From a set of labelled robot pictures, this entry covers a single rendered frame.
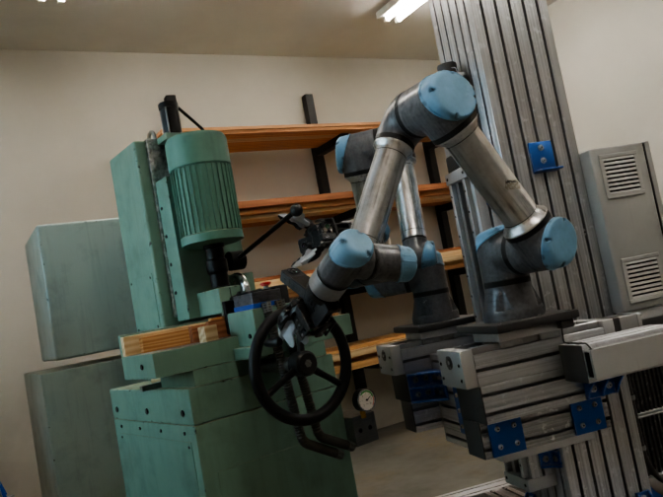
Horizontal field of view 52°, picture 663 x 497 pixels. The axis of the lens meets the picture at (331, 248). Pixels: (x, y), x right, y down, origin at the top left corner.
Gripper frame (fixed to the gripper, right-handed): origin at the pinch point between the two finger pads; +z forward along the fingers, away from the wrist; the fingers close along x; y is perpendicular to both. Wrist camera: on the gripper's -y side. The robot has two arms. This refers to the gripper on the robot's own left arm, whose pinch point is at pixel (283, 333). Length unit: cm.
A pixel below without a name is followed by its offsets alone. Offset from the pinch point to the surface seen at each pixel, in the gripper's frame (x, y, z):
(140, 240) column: -3, -61, 40
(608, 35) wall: 341, -163, 8
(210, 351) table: -7.1, -10.3, 21.2
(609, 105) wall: 342, -131, 38
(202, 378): -10.4, -5.2, 24.1
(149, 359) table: -21.9, -12.4, 22.4
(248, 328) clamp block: 1.1, -10.6, 14.3
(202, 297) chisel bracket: 4.0, -33.4, 33.0
